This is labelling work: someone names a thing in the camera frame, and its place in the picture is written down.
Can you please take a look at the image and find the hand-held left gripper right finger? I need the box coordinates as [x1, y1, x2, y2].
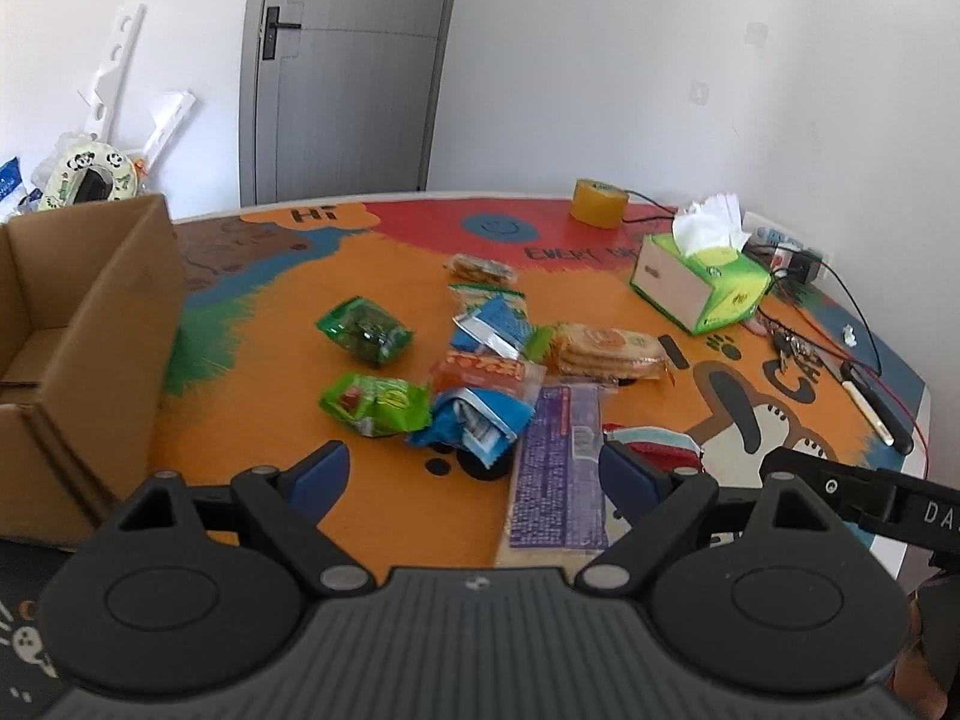
[574, 441, 833, 601]

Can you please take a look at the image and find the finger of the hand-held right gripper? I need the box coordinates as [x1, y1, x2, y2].
[759, 448, 897, 535]

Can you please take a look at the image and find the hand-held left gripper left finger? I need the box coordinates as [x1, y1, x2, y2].
[112, 441, 376, 601]

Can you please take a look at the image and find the red and white snack packet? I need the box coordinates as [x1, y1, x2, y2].
[604, 424, 706, 475]

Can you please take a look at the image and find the purple wafer packet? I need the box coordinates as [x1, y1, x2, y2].
[495, 382, 612, 569]

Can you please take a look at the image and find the light green snack packet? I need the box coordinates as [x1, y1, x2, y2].
[319, 373, 434, 437]

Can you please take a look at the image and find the round cracker packet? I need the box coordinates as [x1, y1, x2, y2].
[544, 321, 676, 383]

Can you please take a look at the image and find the dark green snack packet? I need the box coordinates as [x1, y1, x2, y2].
[315, 296, 415, 368]

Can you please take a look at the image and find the orange snack packet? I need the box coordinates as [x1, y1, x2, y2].
[429, 349, 547, 398]

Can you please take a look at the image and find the blue and white snack packet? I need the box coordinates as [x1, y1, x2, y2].
[448, 283, 535, 362]

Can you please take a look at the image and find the clear biscuit packet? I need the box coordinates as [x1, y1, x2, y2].
[444, 253, 520, 286]

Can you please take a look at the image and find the brown cardboard box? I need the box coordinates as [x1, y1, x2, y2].
[0, 193, 188, 548]

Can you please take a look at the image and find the black marker pen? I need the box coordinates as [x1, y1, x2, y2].
[840, 360, 916, 455]

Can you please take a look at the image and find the colourful printed table mat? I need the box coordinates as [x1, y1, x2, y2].
[150, 191, 935, 571]

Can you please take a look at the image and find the bunch of keys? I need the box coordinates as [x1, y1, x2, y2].
[769, 321, 820, 374]

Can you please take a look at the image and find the green tissue box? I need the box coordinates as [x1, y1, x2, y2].
[628, 193, 773, 336]

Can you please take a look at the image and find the white power strip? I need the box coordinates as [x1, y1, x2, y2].
[742, 214, 826, 286]

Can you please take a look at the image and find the yellow tape roll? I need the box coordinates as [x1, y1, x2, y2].
[570, 178, 631, 230]

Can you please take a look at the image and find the dark printed floor mat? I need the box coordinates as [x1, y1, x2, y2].
[0, 536, 83, 720]

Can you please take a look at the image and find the grey door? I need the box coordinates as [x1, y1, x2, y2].
[238, 0, 464, 207]

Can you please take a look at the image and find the short white holed board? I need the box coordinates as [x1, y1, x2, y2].
[139, 92, 197, 166]

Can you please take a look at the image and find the tall white holed board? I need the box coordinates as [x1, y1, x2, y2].
[79, 4, 145, 143]

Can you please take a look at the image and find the red cable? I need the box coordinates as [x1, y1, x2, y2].
[761, 307, 932, 477]

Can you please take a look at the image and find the black cable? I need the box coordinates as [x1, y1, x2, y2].
[622, 190, 884, 377]

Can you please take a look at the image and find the panda print padded ring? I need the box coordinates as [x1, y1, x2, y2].
[36, 133, 143, 211]

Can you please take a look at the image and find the black door handle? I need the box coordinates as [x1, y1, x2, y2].
[259, 6, 302, 61]

